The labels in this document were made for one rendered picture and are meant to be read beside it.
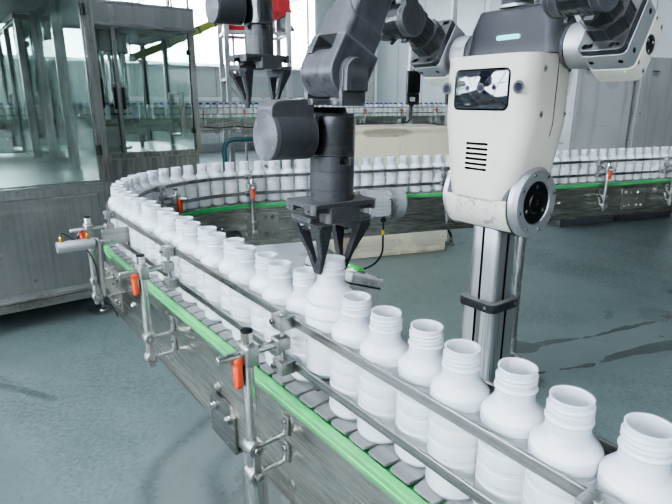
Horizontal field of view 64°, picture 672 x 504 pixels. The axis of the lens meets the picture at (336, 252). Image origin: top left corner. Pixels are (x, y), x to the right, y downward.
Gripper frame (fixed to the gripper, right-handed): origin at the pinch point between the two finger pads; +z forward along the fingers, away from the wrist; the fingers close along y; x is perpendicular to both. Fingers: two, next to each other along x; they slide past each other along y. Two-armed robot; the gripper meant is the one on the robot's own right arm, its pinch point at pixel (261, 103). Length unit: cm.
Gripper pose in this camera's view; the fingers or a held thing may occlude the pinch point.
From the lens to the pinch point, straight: 113.4
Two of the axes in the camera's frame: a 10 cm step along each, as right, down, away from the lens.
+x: 6.0, 2.2, -7.7
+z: 0.0, 9.6, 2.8
